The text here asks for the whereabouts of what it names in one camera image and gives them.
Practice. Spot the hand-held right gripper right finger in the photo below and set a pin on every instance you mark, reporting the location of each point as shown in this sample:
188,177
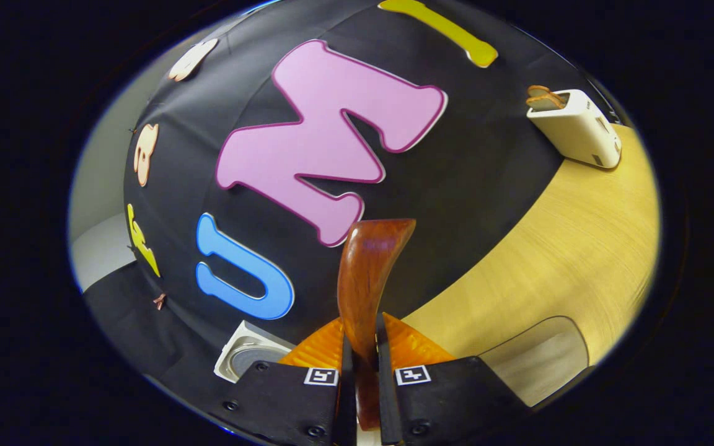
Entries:
388,402

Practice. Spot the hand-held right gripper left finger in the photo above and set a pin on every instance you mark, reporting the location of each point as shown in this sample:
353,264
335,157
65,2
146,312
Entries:
346,402

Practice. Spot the white rice cooker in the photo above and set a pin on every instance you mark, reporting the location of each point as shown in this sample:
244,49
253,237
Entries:
239,356

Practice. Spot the brown wooden spoon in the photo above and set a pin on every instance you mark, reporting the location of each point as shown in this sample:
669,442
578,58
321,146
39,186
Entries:
366,279

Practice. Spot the pink clip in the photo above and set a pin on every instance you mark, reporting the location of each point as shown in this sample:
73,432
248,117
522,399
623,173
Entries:
159,301

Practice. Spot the white toaster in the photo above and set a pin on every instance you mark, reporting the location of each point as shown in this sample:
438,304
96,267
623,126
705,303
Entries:
580,130

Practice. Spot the toast slice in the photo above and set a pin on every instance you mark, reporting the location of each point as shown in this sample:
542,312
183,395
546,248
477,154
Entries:
546,102
540,91

